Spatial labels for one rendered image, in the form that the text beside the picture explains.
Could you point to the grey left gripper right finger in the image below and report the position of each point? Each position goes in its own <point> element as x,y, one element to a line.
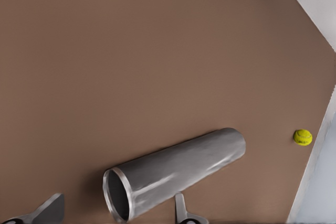
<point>181,209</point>

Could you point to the grey metal tennis tube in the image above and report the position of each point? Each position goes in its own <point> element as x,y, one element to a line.
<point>173,170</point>

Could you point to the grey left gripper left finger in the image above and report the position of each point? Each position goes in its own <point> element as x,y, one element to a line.
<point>50,208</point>

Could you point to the yellow tennis ball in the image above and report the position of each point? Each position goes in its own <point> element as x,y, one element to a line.
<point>303,137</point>

